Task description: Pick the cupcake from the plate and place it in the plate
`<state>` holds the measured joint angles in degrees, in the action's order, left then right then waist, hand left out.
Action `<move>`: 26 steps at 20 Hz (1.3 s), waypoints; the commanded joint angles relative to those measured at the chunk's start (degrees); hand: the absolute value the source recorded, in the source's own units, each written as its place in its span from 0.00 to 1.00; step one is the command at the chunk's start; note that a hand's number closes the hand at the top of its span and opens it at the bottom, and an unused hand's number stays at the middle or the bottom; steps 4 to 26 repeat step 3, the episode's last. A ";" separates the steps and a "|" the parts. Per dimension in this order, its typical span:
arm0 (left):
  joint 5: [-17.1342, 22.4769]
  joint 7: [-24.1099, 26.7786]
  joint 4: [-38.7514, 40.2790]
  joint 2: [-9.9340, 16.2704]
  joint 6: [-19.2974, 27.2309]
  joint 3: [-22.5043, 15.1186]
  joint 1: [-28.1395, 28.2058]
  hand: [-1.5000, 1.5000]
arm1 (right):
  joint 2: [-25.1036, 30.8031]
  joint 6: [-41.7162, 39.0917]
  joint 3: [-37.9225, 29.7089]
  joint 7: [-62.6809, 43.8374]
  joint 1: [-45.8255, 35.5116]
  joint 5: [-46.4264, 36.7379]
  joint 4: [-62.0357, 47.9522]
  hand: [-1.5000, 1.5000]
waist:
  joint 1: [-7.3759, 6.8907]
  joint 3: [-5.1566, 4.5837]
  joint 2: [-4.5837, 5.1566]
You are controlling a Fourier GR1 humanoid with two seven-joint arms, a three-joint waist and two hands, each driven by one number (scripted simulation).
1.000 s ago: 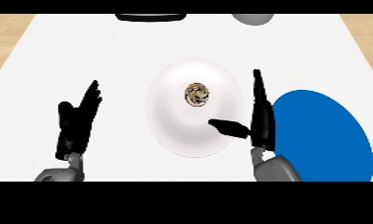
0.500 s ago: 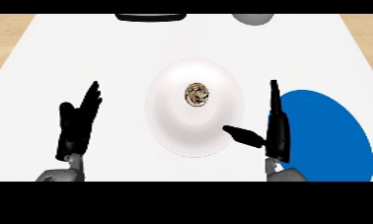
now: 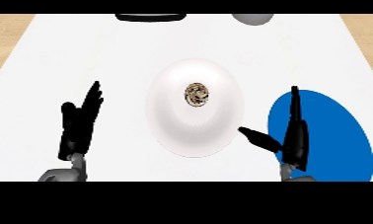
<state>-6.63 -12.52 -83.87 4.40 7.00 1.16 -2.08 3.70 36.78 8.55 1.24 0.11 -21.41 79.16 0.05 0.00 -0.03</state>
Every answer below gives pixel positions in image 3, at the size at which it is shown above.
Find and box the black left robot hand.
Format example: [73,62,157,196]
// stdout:
[58,80,105,162]

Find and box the white plate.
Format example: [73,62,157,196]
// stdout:
[145,57,247,158]

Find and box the grey rounded object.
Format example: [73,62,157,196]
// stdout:
[231,13,276,27]

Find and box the black flat appliance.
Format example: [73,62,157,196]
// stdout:
[114,13,188,23]

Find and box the blue plate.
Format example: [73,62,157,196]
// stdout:
[267,89,373,183]

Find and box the brown cupcake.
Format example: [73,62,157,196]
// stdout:
[185,82,211,108]

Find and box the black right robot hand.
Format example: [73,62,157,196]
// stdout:
[238,85,312,173]

